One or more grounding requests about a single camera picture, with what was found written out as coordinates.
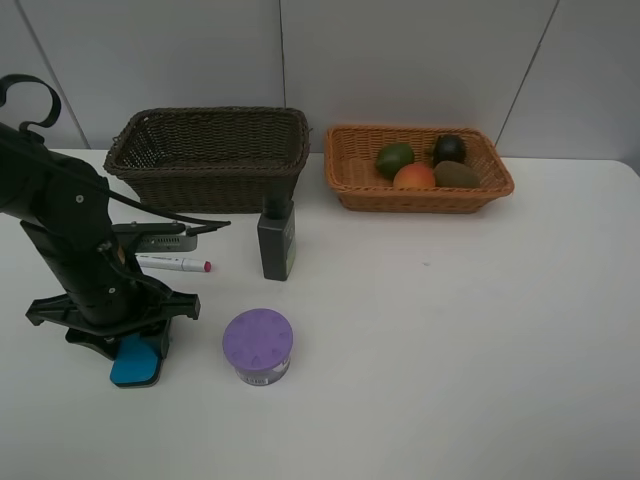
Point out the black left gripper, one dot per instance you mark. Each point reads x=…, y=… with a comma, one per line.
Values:
x=106, y=295

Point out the blue whiteboard eraser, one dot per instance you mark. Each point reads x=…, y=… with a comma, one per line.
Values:
x=136, y=365

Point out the green lime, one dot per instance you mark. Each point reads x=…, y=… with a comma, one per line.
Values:
x=392, y=158

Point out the orange red peach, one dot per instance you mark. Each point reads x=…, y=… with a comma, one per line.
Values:
x=415, y=175

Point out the brown kiwi fruit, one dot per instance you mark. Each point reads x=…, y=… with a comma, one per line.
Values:
x=451, y=174

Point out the dark purple mangosteen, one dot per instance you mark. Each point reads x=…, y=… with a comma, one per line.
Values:
x=448, y=147

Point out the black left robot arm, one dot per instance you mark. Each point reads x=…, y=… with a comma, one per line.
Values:
x=62, y=205

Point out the white marker red caps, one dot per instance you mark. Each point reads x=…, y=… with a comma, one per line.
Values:
x=174, y=263

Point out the purple lidded round can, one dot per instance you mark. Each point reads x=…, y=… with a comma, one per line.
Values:
x=257, y=344

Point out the dark green rectangular bottle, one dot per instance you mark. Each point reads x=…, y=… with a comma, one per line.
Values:
x=276, y=234

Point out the dark brown wicker basket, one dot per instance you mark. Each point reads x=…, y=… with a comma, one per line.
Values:
x=217, y=160

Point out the orange wicker basket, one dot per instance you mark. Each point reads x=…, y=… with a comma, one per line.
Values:
x=349, y=163

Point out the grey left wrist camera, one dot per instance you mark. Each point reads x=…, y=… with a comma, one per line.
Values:
x=155, y=237

